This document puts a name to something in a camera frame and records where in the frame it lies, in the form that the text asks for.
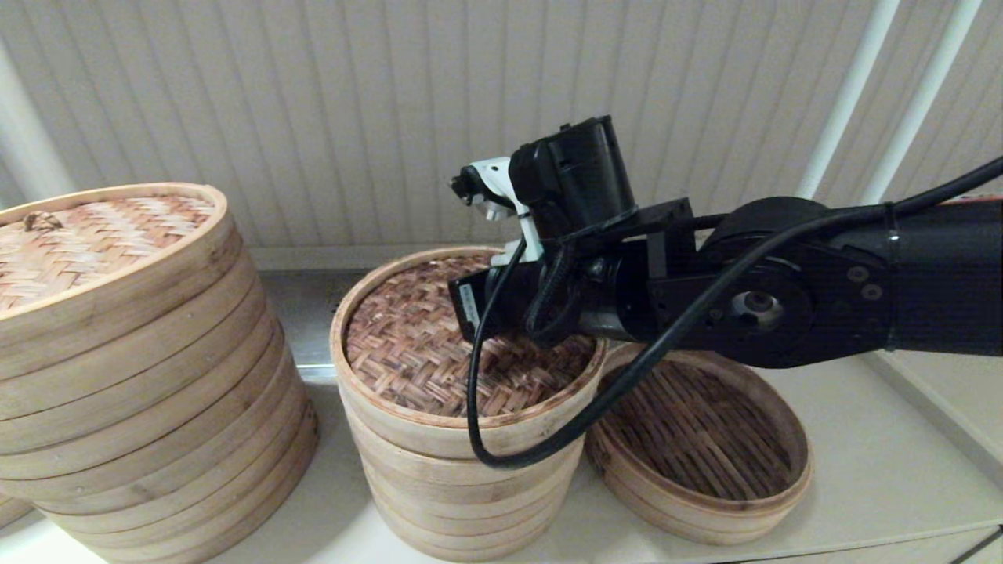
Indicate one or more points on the stainless steel steam plate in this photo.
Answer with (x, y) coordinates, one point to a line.
(305, 329)

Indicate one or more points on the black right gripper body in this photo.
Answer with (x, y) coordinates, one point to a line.
(509, 305)

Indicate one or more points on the large bamboo steamer stack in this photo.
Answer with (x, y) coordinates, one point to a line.
(157, 439)

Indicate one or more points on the shallow slatted bamboo steamer tray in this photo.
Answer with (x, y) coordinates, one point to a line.
(705, 446)

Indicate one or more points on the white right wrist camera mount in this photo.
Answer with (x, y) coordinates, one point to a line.
(494, 176)

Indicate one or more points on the white metal pole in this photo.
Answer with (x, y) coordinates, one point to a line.
(925, 94)
(850, 94)

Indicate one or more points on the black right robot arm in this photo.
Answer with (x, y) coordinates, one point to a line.
(925, 282)

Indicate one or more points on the dark woven bamboo steamer lid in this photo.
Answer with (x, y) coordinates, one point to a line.
(407, 352)

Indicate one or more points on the large light woven steamer lid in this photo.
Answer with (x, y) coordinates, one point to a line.
(94, 243)

